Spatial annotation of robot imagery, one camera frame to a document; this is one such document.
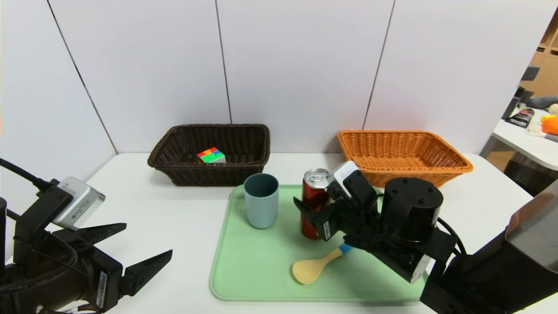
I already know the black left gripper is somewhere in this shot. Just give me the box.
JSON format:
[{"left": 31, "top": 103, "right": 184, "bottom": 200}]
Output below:
[{"left": 0, "top": 222, "right": 173, "bottom": 314}]

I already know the multicoloured puzzle cube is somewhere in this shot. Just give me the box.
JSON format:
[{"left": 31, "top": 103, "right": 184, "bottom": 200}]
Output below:
[{"left": 196, "top": 147, "right": 227, "bottom": 165}]

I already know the blue-grey plastic cup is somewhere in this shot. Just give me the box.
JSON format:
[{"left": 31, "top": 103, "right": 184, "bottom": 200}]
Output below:
[{"left": 243, "top": 173, "right": 280, "bottom": 230}]

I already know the red soda can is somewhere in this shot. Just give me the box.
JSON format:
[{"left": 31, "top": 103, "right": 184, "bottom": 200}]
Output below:
[{"left": 301, "top": 168, "right": 331, "bottom": 240}]

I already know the dark brown wicker basket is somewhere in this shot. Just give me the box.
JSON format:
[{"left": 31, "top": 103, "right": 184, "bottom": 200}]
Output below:
[{"left": 147, "top": 124, "right": 271, "bottom": 187}]

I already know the orange wicker basket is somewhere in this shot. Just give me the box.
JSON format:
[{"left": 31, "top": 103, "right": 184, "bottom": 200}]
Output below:
[{"left": 337, "top": 130, "right": 474, "bottom": 188}]

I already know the light green plastic tray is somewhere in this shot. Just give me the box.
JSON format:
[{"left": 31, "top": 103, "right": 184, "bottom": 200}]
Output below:
[{"left": 209, "top": 184, "right": 430, "bottom": 303}]

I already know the dark round bin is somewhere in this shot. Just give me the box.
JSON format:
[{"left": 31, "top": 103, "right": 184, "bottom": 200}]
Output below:
[{"left": 505, "top": 152, "right": 558, "bottom": 197}]

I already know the black red box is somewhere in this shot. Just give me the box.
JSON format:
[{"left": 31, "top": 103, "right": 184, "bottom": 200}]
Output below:
[{"left": 509, "top": 108, "right": 536, "bottom": 128}]

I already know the white side table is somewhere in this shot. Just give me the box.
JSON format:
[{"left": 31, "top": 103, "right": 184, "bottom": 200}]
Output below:
[{"left": 480, "top": 107, "right": 558, "bottom": 171}]

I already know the black office chair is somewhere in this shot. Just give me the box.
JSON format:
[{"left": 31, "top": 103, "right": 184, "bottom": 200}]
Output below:
[{"left": 501, "top": 65, "right": 541, "bottom": 120}]

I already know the grey plush toy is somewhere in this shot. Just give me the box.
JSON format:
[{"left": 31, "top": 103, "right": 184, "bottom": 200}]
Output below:
[{"left": 527, "top": 96, "right": 558, "bottom": 109}]

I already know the wooden shelf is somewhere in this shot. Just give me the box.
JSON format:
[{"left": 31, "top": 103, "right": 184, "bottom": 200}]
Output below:
[{"left": 521, "top": 9, "right": 558, "bottom": 97}]

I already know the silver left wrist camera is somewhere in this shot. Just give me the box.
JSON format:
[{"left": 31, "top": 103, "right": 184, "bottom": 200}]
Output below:
[{"left": 52, "top": 177, "right": 106, "bottom": 231}]

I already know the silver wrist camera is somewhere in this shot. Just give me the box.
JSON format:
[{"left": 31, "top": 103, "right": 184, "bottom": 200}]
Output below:
[
  {"left": 52, "top": 177, "right": 106, "bottom": 231},
  {"left": 326, "top": 160, "right": 371, "bottom": 201}
]

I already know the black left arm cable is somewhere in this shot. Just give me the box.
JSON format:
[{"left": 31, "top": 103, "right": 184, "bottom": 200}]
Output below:
[{"left": 0, "top": 158, "right": 59, "bottom": 192}]

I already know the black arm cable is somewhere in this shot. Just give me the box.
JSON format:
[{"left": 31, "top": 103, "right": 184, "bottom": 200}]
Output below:
[
  {"left": 436, "top": 217, "right": 467, "bottom": 256},
  {"left": 0, "top": 158, "right": 59, "bottom": 192}
]

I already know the beige spoon with blue handle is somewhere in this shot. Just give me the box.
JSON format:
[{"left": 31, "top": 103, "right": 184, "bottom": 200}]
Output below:
[{"left": 291, "top": 243, "right": 354, "bottom": 286}]

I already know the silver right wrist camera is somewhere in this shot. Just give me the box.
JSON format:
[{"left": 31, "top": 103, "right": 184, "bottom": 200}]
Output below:
[{"left": 326, "top": 160, "right": 371, "bottom": 201}]

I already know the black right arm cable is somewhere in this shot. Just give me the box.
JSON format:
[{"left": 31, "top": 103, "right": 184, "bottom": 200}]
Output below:
[{"left": 436, "top": 217, "right": 467, "bottom": 256}]

